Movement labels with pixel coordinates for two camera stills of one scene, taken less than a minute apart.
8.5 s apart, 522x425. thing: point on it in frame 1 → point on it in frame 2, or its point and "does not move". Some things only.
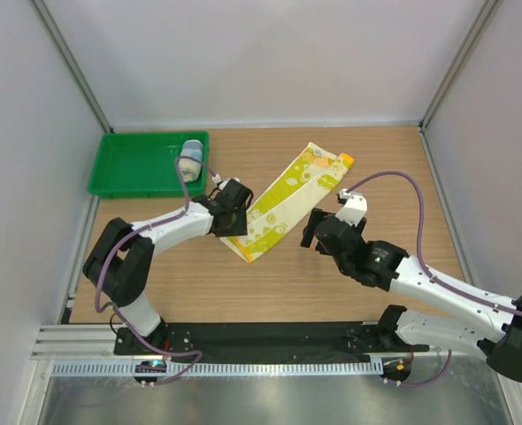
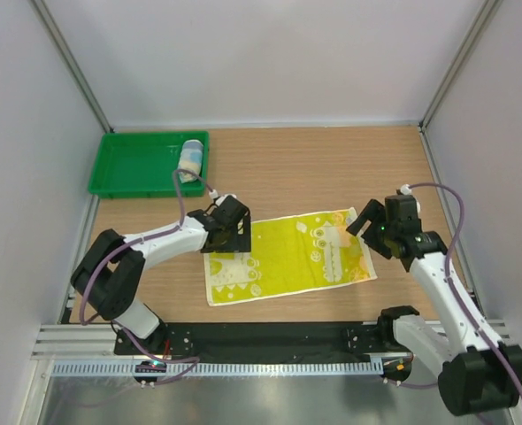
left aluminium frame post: (72, 64) does not move
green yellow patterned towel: (311, 178) → (290, 256)
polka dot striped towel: (190, 168) does not move
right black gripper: (316, 215) → (373, 212)
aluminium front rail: (97, 342) does not move
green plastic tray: (142, 165) does not move
